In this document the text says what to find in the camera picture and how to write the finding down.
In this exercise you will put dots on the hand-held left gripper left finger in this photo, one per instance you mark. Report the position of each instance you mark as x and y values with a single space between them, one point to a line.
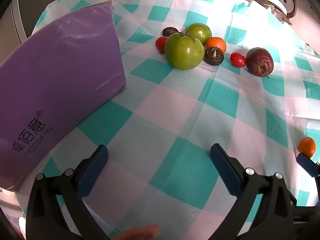
93 170

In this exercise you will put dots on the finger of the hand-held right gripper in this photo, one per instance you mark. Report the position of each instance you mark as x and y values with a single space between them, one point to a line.
307 163

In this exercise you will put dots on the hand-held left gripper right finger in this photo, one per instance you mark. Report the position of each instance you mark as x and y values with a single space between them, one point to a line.
225 170

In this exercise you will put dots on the orange tangerine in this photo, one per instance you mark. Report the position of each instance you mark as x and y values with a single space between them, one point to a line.
217 43
307 147

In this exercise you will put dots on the purple cardboard box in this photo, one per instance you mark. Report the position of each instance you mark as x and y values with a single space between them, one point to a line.
62 67

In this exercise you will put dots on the red cherry tomato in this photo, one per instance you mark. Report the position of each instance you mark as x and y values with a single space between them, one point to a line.
237 60
160 44

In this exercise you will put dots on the purple passion fruit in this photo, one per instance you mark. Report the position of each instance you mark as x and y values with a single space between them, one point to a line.
259 62

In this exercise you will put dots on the dark water chestnut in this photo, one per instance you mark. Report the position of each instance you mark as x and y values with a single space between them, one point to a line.
213 57
170 31

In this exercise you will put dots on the small green tomato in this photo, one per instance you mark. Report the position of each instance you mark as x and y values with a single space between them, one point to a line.
199 32

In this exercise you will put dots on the person's left hand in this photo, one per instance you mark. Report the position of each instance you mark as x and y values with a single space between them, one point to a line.
140 233

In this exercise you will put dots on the teal checked tablecloth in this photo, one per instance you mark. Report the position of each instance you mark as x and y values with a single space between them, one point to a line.
175 120

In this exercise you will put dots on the large green tomato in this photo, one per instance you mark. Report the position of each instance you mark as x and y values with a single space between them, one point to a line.
183 51

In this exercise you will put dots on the white rice cooker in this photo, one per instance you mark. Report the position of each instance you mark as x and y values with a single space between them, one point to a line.
283 2

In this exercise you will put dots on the grey refrigerator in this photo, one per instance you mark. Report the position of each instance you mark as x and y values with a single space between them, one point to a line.
37 0

